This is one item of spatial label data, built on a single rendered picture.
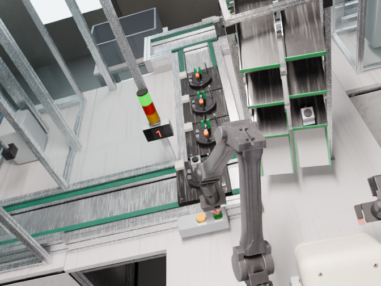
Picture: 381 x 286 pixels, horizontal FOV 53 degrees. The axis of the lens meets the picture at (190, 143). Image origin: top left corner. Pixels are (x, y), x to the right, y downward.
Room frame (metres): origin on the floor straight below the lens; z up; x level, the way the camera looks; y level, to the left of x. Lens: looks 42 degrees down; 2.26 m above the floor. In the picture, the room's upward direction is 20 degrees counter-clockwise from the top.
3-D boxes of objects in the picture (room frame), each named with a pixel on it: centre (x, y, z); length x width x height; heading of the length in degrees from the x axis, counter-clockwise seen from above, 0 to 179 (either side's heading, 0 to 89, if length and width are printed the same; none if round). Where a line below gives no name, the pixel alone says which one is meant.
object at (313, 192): (1.61, -0.13, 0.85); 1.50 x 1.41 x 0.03; 80
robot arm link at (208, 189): (0.96, 0.00, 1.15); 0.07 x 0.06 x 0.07; 2
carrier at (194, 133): (1.42, -0.10, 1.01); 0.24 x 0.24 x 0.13; 80
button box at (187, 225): (0.97, 0.07, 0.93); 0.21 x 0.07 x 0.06; 80
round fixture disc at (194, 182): (1.18, 0.00, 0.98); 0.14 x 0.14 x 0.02
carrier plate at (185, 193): (1.18, 0.00, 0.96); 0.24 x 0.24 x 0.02; 80
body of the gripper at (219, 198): (0.96, -0.01, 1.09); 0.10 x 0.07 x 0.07; 80
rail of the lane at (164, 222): (1.06, 0.24, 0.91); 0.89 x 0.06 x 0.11; 80
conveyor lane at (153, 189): (1.24, 0.24, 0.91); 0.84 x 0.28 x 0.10; 80
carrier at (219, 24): (2.44, -0.56, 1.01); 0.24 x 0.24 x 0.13; 80
